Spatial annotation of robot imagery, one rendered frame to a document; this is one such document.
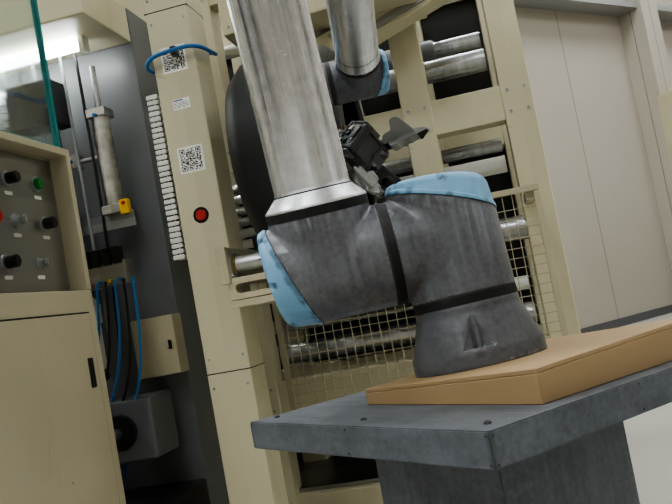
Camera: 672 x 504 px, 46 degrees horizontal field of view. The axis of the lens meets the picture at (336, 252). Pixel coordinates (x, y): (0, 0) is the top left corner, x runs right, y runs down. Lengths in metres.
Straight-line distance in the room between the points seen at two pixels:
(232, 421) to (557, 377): 1.42
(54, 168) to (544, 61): 6.77
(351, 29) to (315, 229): 0.52
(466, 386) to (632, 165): 8.22
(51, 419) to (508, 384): 1.20
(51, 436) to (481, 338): 1.10
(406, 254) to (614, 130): 8.02
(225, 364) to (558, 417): 1.45
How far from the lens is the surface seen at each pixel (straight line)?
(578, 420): 0.91
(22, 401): 1.81
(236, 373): 2.21
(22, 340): 1.84
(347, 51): 1.53
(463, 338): 1.07
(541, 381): 0.91
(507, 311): 1.10
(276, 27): 1.12
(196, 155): 2.26
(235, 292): 2.09
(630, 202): 8.98
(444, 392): 1.02
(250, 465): 2.25
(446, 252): 1.08
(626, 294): 8.66
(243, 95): 2.06
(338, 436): 1.02
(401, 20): 2.62
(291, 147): 1.09
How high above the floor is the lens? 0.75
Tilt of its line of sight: 4 degrees up
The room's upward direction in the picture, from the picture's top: 10 degrees counter-clockwise
